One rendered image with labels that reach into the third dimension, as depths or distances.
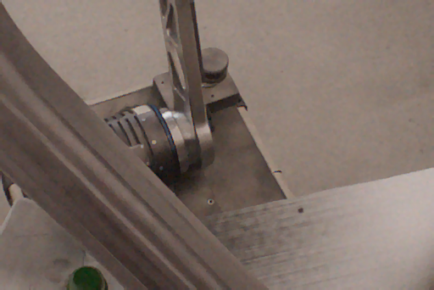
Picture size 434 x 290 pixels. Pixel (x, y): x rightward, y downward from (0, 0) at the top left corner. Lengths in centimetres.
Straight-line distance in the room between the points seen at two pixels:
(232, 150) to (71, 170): 165
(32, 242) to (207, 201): 143
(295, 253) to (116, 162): 87
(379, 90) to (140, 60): 59
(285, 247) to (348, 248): 9
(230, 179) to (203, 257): 156
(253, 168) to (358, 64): 60
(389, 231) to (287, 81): 119
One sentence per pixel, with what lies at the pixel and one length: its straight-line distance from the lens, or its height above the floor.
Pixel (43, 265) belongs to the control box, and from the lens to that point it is 68.
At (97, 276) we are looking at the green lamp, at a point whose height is 150.
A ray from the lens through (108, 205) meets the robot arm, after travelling 56.
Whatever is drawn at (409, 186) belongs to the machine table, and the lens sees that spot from 150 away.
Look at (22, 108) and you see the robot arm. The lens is 54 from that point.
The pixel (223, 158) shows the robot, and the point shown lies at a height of 24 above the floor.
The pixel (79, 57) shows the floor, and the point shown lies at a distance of 262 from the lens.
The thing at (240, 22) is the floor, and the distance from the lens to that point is 270.
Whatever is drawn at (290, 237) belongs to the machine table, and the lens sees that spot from 142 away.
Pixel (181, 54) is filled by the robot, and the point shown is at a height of 54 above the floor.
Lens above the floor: 208
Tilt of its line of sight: 57 degrees down
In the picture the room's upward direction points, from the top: 2 degrees clockwise
